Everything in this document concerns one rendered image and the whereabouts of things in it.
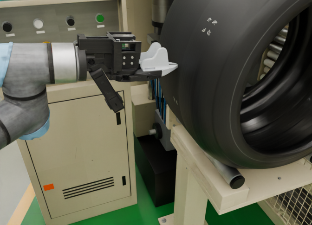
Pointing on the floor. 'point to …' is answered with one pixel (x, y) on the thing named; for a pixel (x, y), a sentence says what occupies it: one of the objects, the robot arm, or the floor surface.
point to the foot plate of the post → (167, 220)
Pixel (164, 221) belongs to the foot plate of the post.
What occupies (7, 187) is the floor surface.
